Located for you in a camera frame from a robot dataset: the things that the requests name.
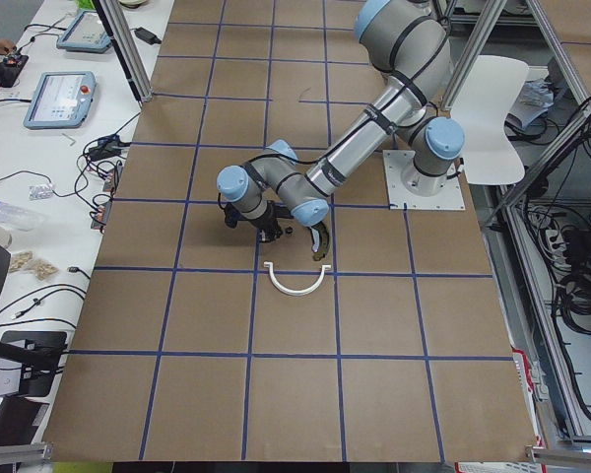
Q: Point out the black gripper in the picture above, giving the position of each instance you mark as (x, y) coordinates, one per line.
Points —
(267, 227)

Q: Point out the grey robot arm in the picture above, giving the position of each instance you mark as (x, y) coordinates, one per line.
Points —
(412, 51)

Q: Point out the black brake pad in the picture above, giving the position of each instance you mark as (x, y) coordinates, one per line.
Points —
(282, 212)

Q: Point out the green brake shoe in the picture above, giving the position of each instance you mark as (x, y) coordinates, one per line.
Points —
(320, 241)

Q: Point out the brown paper table mat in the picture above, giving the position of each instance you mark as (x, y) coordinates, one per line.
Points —
(185, 351)

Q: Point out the black power adapter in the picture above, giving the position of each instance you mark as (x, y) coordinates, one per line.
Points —
(147, 36)

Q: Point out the near teach pendant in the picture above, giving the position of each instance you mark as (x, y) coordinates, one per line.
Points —
(61, 100)

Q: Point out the teach pendant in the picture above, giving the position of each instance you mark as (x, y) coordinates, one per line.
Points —
(85, 34)
(61, 100)

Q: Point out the white chair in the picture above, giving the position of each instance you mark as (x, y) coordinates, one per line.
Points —
(481, 107)

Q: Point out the plastic water bottle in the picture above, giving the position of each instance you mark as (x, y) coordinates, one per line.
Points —
(19, 218)

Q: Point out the far teach pendant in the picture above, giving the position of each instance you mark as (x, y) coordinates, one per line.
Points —
(85, 34)

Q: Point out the white curved plastic bracket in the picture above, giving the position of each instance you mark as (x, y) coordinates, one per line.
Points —
(296, 287)

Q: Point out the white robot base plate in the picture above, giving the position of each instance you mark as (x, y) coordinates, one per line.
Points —
(407, 189)

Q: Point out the aluminium frame post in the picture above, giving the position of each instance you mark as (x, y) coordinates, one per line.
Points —
(118, 31)

